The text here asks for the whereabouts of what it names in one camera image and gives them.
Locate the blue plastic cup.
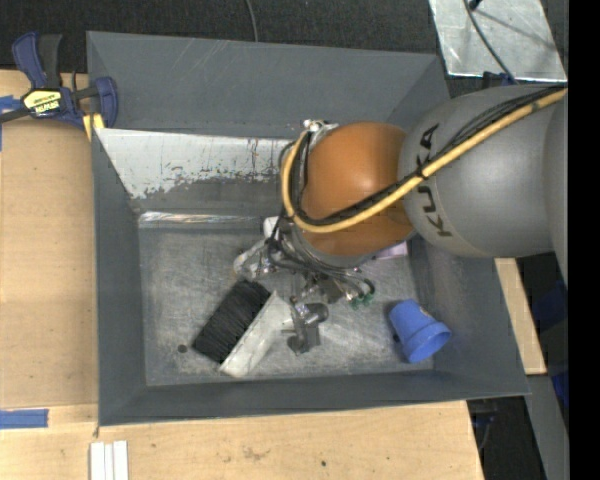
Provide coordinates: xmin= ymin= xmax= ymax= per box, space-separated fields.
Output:
xmin=386 ymin=297 xmax=453 ymax=365

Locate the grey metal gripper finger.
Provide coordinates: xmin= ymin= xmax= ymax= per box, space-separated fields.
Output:
xmin=308 ymin=302 xmax=331 ymax=349
xmin=286 ymin=301 xmax=312 ymax=356

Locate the white brush with black bristles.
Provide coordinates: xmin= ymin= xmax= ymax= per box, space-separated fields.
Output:
xmin=191 ymin=278 xmax=296 ymax=379

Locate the grey metal bin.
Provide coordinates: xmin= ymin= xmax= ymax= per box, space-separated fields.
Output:
xmin=85 ymin=30 xmax=532 ymax=427

